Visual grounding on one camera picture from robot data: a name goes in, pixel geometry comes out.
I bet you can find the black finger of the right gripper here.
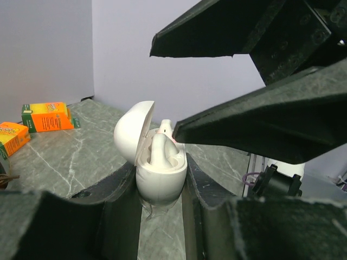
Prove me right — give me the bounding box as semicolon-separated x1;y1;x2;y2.
172;60;346;164

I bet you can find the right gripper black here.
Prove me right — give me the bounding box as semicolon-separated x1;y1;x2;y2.
150;0;346;85

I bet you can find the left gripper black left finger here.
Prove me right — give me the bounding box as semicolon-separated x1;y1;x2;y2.
1;162;142;259

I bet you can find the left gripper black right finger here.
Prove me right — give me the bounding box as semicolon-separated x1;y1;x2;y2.
182;156;346;259

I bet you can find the white charging case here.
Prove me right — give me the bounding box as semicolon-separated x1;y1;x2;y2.
113;101;188;205

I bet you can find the white earbud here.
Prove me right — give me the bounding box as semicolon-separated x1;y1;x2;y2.
156;119;176;142
150;133;179;168

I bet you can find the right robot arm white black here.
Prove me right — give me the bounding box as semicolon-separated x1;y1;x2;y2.
150;1;346;197

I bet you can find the dark grey fruit tray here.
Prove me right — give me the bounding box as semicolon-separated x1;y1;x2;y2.
1;157;10;175

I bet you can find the orange box right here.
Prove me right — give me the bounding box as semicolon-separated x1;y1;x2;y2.
21;102;81;133

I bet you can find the orange box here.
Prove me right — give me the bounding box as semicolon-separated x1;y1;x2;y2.
21;102;81;133
0;122;31;160

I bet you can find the orange box middle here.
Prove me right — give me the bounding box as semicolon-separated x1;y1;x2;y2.
0;122;31;160

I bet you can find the cable bundle on wall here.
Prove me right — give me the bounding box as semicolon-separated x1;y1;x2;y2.
327;173;347;193

